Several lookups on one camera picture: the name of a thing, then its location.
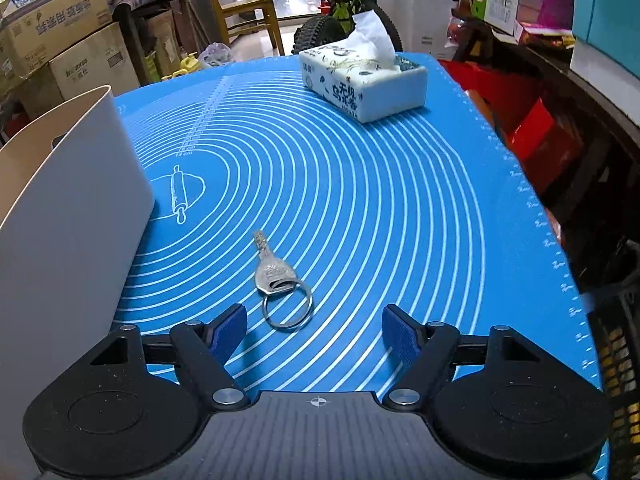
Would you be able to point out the open cardboard box top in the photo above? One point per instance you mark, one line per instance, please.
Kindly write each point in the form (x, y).
(33, 34)

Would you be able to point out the blue silicone baking mat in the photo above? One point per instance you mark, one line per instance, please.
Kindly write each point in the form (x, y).
(425, 209)

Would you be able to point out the stacked cardboard boxes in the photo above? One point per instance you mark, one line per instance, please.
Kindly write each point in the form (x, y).
(101, 58)

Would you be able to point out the green black bicycle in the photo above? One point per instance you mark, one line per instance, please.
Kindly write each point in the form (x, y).
(336, 22)

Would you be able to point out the yellow oil jug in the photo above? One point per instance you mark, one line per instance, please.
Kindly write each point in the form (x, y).
(188, 65)

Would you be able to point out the beige plastic storage bin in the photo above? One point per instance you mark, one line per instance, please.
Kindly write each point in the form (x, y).
(74, 205)

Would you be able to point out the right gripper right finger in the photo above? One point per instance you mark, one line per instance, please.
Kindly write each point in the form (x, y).
(425, 352)

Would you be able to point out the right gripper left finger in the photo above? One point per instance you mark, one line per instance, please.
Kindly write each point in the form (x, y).
(202, 351)

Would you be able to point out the white tissue box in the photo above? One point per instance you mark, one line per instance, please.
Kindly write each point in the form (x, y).
(362, 75)

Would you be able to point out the silver key with ring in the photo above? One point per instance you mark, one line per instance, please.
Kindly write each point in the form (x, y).
(274, 276)

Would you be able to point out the wooden chair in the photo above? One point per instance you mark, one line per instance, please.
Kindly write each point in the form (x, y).
(268, 22)

